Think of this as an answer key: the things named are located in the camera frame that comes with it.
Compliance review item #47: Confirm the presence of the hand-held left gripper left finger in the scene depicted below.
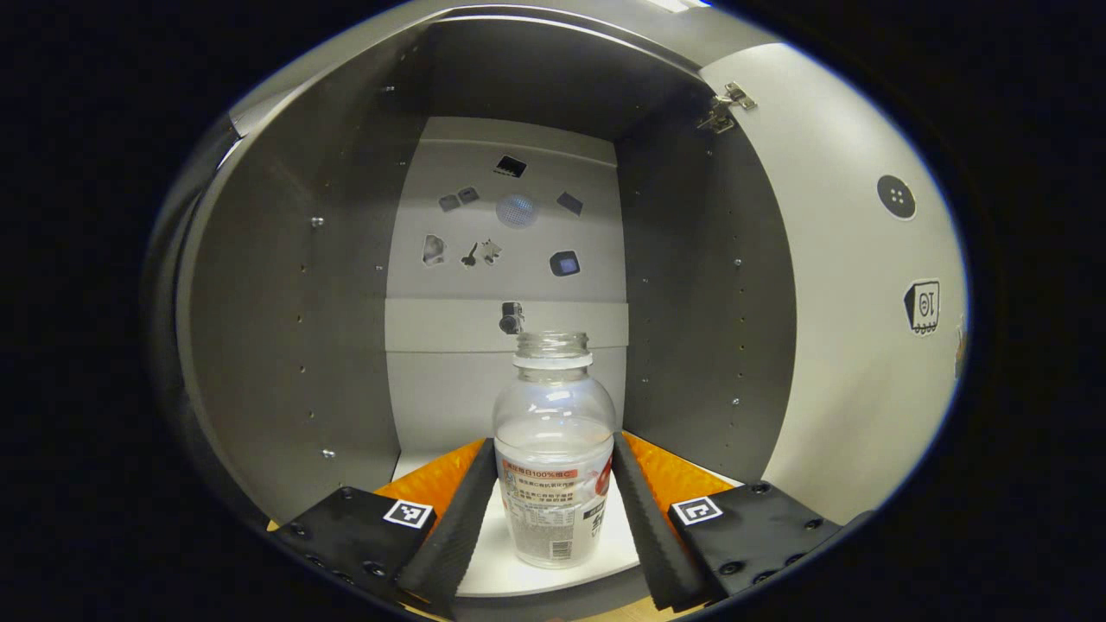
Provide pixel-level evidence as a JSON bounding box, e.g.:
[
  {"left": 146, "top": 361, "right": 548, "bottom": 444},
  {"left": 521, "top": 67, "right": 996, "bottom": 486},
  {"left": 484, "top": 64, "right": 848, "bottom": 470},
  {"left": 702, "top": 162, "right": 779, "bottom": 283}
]
[{"left": 268, "top": 436, "right": 498, "bottom": 619}]

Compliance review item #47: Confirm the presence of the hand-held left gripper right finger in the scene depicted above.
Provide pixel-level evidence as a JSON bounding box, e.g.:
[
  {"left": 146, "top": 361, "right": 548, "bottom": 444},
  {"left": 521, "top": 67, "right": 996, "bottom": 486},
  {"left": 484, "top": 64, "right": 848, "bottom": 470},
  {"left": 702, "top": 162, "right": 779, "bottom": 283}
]
[{"left": 611, "top": 430, "right": 843, "bottom": 612}]

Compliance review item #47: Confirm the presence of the clear plastic bottle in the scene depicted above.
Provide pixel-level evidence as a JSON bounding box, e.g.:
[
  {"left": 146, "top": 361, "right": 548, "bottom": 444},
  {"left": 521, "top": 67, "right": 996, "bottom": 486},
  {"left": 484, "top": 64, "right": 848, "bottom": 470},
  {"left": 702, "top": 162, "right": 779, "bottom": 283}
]
[{"left": 493, "top": 331, "right": 619, "bottom": 569}]

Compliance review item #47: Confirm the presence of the grey cabinet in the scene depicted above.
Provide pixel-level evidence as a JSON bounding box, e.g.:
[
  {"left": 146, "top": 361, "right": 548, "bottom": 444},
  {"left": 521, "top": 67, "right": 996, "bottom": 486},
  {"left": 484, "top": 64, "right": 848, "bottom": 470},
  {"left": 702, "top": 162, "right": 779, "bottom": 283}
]
[{"left": 143, "top": 0, "right": 800, "bottom": 622}]

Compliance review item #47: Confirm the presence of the white cabinet door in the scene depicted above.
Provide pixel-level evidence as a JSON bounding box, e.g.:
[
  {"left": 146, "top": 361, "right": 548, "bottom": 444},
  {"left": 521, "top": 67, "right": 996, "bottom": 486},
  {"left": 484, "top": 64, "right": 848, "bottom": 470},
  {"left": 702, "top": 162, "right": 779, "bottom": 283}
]
[{"left": 700, "top": 41, "right": 969, "bottom": 526}]

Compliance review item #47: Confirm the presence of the white cabinet shelf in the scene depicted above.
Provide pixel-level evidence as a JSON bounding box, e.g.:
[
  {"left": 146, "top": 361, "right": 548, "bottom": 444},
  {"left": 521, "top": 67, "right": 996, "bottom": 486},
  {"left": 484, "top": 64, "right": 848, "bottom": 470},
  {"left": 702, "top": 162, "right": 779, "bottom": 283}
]
[{"left": 393, "top": 449, "right": 744, "bottom": 599}]

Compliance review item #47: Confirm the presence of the metal cabinet hinge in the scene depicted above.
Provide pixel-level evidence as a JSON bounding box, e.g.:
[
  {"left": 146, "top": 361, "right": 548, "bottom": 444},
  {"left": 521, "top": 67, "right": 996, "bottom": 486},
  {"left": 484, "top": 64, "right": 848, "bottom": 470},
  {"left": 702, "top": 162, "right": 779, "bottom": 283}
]
[{"left": 696, "top": 81, "right": 758, "bottom": 135}]

